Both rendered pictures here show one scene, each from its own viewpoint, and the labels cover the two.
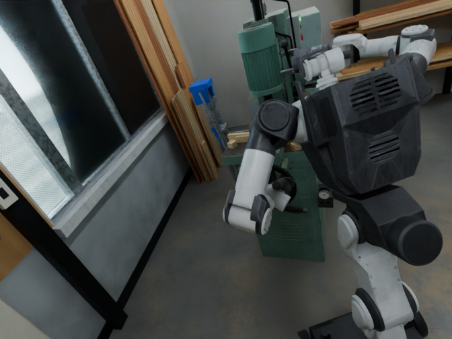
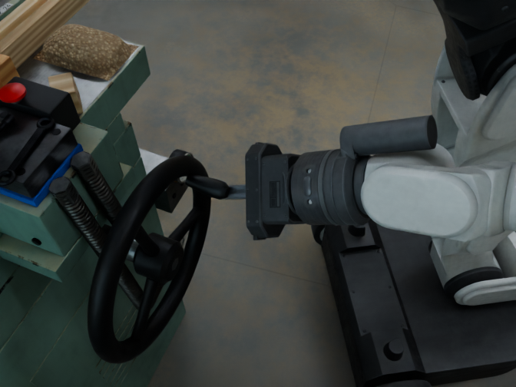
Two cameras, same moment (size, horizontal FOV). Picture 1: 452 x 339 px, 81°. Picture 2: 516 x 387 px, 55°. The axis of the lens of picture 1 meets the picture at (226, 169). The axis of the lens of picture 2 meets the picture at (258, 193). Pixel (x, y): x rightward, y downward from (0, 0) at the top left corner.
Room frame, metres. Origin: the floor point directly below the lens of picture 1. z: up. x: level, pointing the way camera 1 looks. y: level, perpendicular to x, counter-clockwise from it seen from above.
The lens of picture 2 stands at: (0.98, 0.17, 1.40)
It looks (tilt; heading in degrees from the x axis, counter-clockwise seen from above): 53 degrees down; 264
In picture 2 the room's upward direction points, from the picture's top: straight up
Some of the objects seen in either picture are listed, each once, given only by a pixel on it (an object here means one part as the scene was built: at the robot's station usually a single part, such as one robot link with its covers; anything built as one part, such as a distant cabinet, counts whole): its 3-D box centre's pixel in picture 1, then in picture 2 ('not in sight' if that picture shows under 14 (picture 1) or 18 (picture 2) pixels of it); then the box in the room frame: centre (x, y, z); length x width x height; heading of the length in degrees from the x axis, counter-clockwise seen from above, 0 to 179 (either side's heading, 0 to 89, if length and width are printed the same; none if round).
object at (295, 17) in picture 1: (294, 31); not in sight; (1.60, -0.61, 1.40); 0.10 x 0.06 x 0.16; 152
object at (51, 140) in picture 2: not in sight; (24, 135); (1.20, -0.25, 0.99); 0.13 x 0.11 x 0.06; 62
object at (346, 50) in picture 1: (335, 55); not in sight; (1.14, -0.60, 1.33); 0.11 x 0.11 x 0.11; 62
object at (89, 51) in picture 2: not in sight; (83, 42); (1.19, -0.51, 0.92); 0.14 x 0.09 x 0.04; 152
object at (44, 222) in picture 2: (269, 154); (41, 178); (1.21, -0.25, 0.91); 0.15 x 0.14 x 0.09; 62
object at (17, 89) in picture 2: not in sight; (12, 92); (1.21, -0.29, 1.02); 0.03 x 0.03 x 0.01
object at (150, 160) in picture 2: (325, 195); (153, 179); (1.13, -0.50, 0.58); 0.12 x 0.08 x 0.08; 152
